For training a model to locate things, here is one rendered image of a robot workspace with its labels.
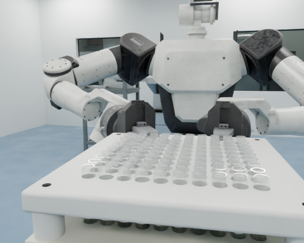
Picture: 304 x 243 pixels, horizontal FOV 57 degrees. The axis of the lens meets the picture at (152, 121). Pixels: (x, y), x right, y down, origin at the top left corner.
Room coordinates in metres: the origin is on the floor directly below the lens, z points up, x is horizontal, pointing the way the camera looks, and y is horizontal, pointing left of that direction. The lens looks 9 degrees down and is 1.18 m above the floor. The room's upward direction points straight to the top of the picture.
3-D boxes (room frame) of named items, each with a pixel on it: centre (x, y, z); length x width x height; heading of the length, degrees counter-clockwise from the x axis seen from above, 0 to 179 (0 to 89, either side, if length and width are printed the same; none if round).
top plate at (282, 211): (0.32, -0.03, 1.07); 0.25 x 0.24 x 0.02; 79
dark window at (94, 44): (6.33, 1.03, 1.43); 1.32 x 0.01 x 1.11; 75
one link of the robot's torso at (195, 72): (1.00, -0.16, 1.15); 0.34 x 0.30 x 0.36; 79
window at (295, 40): (5.46, -2.22, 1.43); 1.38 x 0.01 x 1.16; 75
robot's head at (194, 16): (0.94, -0.14, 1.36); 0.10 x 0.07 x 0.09; 79
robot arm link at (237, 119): (0.52, -0.14, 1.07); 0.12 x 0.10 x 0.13; 161
